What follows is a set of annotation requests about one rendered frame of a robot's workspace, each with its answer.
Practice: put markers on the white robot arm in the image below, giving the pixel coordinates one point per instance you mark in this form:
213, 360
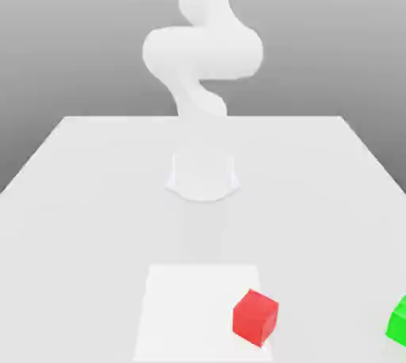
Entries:
203, 52

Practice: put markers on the small red cube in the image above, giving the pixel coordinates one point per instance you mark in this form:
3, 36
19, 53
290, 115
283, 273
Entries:
252, 317

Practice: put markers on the small green cube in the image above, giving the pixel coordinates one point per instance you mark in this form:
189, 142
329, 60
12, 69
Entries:
398, 325

